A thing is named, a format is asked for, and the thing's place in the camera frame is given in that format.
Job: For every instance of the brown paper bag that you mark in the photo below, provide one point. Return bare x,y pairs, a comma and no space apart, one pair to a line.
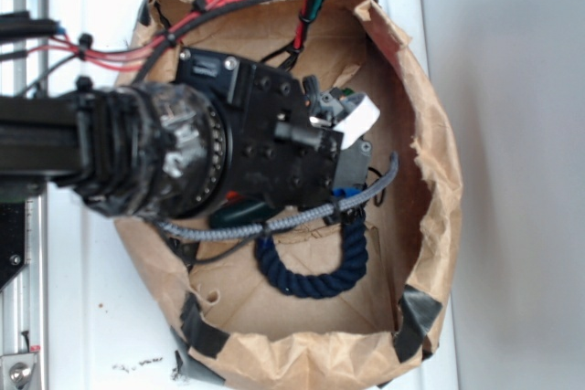
235,329

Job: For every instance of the aluminium frame rail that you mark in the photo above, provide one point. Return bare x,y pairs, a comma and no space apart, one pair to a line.
24,315

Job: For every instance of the dark green toy cucumber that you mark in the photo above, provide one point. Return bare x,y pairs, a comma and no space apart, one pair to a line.
242,213

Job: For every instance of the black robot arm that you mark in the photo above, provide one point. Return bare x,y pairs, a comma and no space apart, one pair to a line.
127,151

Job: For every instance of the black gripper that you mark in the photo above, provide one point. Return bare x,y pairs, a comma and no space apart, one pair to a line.
271,137

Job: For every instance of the black mounting bracket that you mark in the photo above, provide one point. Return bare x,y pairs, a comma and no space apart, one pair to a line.
13,237

